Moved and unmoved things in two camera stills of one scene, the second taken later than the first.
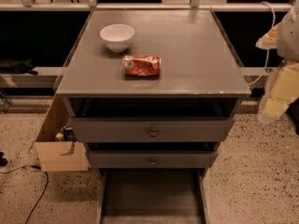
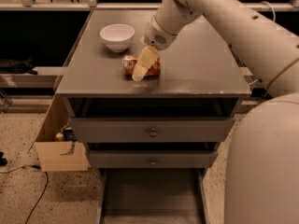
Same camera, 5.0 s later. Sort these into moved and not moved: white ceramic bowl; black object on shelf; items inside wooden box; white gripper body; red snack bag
Moved: white gripper body
Not moved: white ceramic bowl; red snack bag; black object on shelf; items inside wooden box
